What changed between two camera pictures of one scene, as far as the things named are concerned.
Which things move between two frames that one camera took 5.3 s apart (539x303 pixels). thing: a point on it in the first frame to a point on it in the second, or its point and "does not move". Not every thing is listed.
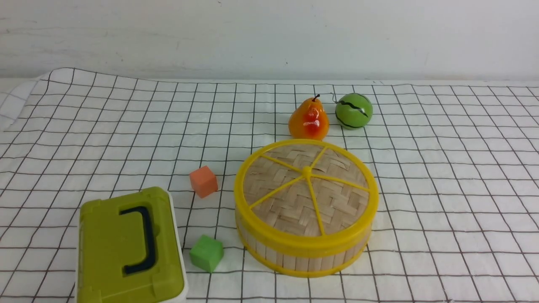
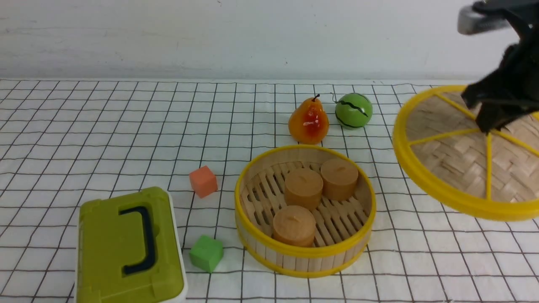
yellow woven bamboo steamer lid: [306, 198] to [443, 152]
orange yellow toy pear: [308, 120] does not move
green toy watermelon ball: [353, 111] does not move
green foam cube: [206, 252] does not move
